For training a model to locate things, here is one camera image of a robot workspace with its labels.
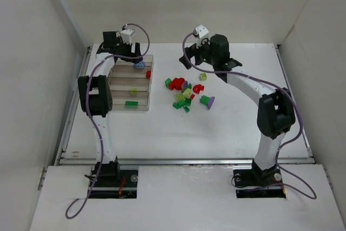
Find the large red lego block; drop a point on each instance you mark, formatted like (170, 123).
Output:
(176, 84)

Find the green and purple cone lego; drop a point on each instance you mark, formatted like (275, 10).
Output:
(207, 101)

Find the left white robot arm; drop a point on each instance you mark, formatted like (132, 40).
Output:
(96, 100)

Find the aluminium rail front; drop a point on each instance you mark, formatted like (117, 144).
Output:
(151, 162)

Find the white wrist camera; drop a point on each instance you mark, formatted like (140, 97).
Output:
(200, 33)
(127, 35)

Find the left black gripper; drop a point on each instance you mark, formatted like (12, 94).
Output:
(132, 53)

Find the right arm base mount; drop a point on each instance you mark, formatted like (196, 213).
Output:
(250, 184)

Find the clear compartment organizer tray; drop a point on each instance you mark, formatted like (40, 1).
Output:
(122, 77)

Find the dark green flat lego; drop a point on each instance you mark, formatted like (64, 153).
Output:
(131, 104)

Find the green lego left of pile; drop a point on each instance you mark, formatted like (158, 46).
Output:
(167, 82)

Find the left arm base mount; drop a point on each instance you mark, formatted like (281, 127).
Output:
(123, 186)

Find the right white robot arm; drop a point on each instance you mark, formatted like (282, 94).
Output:
(275, 110)

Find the purple round lego piece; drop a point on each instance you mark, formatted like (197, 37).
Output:
(140, 65)

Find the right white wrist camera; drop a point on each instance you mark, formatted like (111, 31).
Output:
(200, 33)

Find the small green lego bottom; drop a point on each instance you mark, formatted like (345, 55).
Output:
(186, 109)

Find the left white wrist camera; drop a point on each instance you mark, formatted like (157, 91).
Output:
(127, 35)

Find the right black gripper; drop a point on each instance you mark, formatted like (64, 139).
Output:
(194, 52)

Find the lime lego in tray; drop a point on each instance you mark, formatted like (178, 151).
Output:
(134, 92)

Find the red arch lego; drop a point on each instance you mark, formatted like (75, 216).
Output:
(198, 88)

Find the lime lego pile block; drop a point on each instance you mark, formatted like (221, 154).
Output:
(183, 96)

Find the lime lego near right arm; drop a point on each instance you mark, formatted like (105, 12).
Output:
(203, 77)

